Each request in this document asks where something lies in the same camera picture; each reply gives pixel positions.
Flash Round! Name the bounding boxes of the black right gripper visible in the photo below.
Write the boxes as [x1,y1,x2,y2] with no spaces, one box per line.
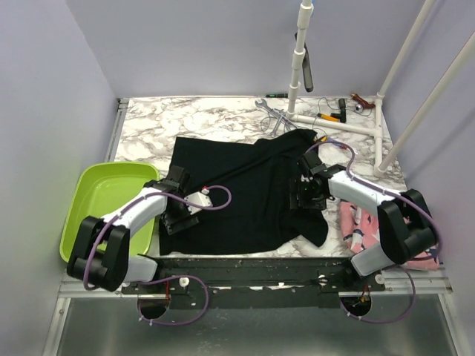
[290,177,327,213]

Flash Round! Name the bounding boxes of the black garment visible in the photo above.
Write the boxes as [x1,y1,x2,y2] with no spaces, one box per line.
[159,129,328,255]

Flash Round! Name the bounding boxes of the pink patterned garment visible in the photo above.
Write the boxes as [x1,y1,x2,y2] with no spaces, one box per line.
[339,200,439,271]

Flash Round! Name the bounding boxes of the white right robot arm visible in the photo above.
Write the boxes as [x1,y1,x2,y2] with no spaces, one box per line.
[289,151,439,291]

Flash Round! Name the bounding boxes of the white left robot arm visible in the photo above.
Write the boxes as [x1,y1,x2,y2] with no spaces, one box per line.
[67,166,198,291]

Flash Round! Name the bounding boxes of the lime green laundry basket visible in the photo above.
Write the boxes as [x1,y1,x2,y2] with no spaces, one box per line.
[59,162,160,262]

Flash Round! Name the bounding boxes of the black T-shaped tool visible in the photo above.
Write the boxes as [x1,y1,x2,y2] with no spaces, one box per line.
[330,98,347,123]

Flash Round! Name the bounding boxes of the chrome combination wrench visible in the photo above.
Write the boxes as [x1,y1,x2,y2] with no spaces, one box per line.
[255,99,285,119]

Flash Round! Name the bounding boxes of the green black precision screwdriver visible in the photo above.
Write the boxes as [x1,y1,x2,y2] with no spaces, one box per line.
[265,93,288,98]

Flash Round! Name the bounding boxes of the white PVC pipe stand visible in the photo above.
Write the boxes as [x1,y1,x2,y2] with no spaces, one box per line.
[285,0,385,177]

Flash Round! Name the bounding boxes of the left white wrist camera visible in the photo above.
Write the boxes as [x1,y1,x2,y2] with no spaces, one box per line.
[184,191,213,215]

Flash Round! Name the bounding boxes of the blue red handled screwdriver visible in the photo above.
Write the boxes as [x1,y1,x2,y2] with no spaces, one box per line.
[333,142,358,156]

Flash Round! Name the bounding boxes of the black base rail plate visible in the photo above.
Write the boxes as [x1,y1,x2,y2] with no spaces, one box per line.
[122,257,385,309]

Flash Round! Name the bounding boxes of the aluminium frame rail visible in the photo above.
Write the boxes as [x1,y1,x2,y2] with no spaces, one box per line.
[57,268,142,299]

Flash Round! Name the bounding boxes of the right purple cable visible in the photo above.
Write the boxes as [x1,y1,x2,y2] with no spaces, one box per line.
[306,139,445,323]

